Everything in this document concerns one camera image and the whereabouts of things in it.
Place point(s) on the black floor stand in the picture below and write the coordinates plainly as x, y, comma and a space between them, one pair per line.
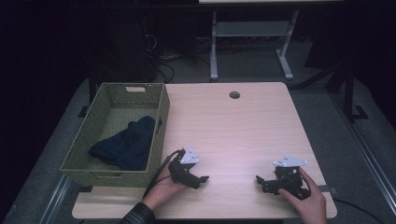
348, 93

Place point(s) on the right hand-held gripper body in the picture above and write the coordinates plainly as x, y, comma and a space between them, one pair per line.
289, 179

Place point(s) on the green woven basket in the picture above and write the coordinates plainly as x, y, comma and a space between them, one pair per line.
137, 97

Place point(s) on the grey metal table frame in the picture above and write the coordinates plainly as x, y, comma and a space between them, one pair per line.
249, 28

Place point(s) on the black computer tower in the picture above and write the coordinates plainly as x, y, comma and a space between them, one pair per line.
124, 53

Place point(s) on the dark blue cloth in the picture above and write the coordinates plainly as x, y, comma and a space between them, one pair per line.
130, 146

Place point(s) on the person's left hand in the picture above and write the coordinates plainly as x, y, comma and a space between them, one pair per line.
162, 191

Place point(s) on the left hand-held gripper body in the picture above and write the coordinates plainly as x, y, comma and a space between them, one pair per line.
182, 169

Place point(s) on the aluminium floor rail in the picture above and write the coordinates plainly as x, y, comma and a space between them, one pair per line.
54, 202
364, 155

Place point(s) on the person's right hand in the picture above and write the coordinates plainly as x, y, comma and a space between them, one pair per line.
314, 207

